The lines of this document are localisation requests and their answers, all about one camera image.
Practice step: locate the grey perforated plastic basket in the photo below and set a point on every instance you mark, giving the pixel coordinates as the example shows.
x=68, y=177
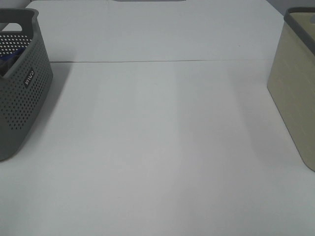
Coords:
x=24, y=88

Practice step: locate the beige basket with grey rim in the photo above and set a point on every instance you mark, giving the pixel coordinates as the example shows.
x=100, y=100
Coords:
x=291, y=82

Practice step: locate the blue cloth in basket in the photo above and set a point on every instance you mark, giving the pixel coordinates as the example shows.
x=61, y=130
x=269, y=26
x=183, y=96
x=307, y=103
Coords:
x=6, y=62

